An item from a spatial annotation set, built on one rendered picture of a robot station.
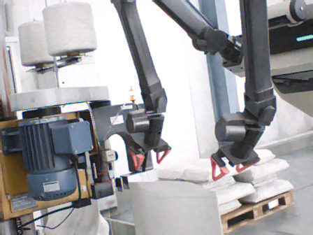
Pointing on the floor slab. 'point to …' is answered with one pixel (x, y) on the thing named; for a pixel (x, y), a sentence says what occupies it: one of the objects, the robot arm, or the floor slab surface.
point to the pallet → (285, 199)
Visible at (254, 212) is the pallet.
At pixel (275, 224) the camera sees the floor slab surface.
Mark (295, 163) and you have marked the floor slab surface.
